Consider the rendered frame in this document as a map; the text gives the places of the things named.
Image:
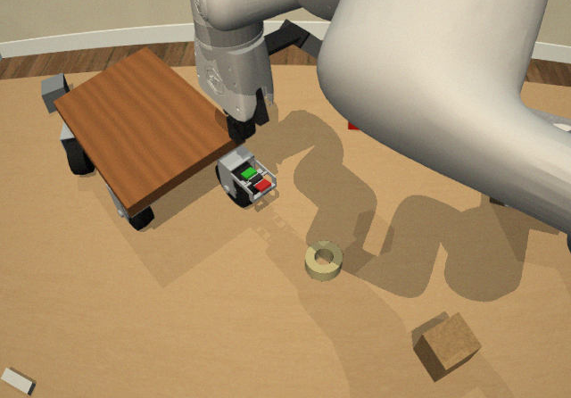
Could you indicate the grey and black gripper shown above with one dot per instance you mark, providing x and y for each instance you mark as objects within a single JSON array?
[{"x": 230, "y": 76}]

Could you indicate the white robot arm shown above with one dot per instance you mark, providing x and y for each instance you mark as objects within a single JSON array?
[{"x": 437, "y": 81}]

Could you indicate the beige roll of masking tape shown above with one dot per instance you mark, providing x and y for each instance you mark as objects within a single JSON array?
[{"x": 324, "y": 249}]

